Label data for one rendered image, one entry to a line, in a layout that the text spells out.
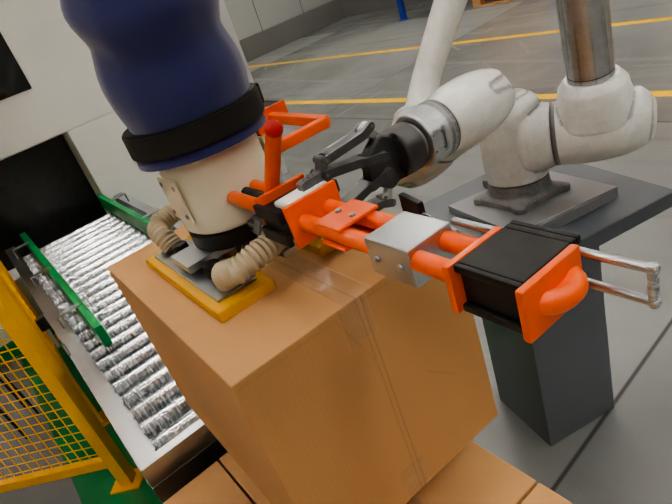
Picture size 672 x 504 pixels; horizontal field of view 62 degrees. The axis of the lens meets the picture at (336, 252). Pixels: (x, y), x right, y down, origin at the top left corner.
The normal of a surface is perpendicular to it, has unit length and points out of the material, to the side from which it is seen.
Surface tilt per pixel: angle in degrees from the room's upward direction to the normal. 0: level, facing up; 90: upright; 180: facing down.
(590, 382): 90
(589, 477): 0
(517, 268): 0
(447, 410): 89
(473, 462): 0
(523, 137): 80
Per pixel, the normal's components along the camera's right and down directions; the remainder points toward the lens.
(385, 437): 0.58, 0.22
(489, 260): -0.30, -0.84
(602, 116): -0.21, 0.59
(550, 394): 0.37, 0.35
